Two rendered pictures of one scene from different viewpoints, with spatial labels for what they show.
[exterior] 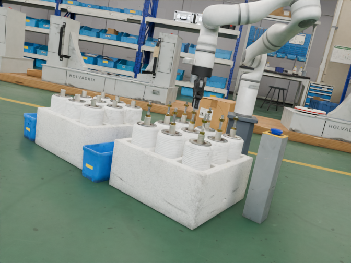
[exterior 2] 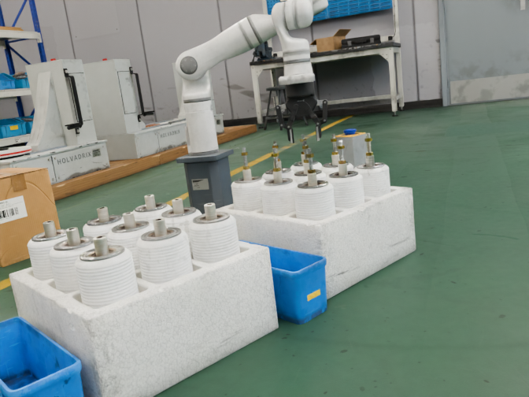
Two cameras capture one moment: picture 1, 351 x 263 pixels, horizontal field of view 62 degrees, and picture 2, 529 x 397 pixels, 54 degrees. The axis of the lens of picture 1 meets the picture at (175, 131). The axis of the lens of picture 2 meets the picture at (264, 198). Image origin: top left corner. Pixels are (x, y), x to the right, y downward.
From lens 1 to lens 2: 1.61 m
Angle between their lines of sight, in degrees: 75
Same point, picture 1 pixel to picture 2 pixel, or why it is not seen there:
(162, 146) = (360, 191)
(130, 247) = (478, 269)
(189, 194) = (408, 217)
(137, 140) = (331, 207)
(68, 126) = (223, 277)
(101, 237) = (476, 283)
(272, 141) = (360, 140)
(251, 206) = not seen: hidden behind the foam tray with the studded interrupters
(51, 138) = (175, 347)
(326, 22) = not seen: outside the picture
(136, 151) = (351, 216)
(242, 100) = (210, 131)
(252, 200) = not seen: hidden behind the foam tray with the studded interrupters
